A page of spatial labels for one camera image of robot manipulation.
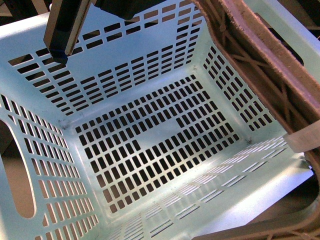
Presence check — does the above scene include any brown flat left gripper finger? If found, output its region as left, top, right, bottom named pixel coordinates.
left=221, top=0, right=320, bottom=125

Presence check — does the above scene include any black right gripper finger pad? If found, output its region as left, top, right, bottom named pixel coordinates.
left=43, top=0, right=91, bottom=64

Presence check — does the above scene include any brown lattice left gripper finger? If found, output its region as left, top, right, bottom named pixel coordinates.
left=195, top=0, right=320, bottom=240

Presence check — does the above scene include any light blue plastic basket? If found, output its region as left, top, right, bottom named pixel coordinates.
left=0, top=0, right=320, bottom=240

